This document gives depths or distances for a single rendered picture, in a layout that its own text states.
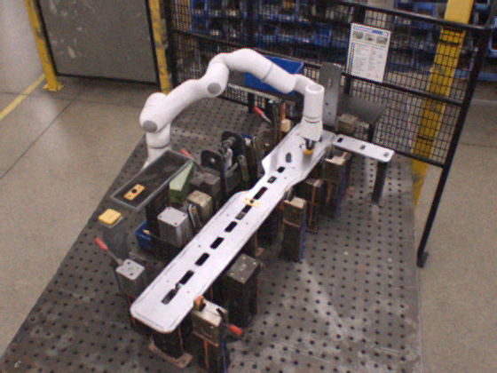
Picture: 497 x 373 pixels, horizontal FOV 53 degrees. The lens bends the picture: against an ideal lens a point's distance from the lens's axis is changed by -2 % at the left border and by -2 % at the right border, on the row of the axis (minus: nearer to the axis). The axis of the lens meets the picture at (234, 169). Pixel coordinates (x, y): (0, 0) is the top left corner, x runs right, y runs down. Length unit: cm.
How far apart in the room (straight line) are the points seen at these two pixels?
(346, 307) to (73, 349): 113
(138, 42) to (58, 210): 173
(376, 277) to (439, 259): 119
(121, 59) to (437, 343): 352
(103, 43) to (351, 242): 318
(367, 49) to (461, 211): 160
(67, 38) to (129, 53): 60
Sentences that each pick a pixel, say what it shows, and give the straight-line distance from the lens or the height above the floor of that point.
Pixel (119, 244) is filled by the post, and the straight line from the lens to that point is 202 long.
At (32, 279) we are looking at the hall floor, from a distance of 345.
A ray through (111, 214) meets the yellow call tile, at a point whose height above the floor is 116.
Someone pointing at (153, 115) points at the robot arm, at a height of 121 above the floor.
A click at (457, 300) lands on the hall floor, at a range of 331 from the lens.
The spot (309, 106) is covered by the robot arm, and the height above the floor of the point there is 127.
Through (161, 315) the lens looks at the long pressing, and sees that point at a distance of 182.
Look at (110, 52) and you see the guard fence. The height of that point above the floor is 44.
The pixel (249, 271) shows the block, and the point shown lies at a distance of 188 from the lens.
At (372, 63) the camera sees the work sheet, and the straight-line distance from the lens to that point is 277.
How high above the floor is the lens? 247
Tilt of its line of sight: 39 degrees down
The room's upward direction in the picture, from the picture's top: 2 degrees counter-clockwise
